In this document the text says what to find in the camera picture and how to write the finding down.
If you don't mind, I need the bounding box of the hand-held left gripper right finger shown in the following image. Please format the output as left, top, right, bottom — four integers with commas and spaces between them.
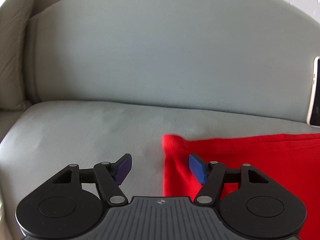
189, 154, 288, 207

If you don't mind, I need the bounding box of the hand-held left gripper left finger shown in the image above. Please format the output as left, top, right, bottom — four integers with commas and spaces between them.
32, 153, 132, 207

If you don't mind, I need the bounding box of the red garment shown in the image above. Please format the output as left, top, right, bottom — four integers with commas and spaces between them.
161, 133, 320, 240

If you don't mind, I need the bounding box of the grey sofa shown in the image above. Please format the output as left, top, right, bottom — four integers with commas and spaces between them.
0, 0, 320, 240

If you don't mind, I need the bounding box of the smartphone in white case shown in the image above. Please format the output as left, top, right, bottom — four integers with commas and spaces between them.
307, 56, 320, 127

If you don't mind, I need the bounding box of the narrow olive cushion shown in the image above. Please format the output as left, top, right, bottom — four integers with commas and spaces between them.
0, 0, 38, 111

